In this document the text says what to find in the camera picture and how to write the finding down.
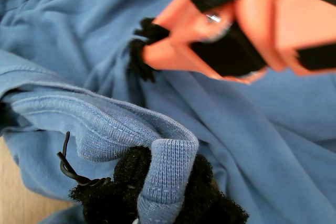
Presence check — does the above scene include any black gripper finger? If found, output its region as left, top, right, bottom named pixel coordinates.
left=68, top=145, right=153, bottom=224
left=180, top=155, right=249, bottom=224

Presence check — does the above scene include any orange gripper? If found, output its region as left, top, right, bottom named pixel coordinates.
left=133, top=0, right=336, bottom=86

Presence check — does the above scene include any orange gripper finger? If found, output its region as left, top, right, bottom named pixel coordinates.
left=127, top=39, right=219, bottom=83

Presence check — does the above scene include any blue printed T-shirt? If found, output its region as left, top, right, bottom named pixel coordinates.
left=0, top=0, right=336, bottom=224

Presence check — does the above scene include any thin black wire tie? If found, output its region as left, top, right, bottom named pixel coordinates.
left=56, top=131, right=113, bottom=187

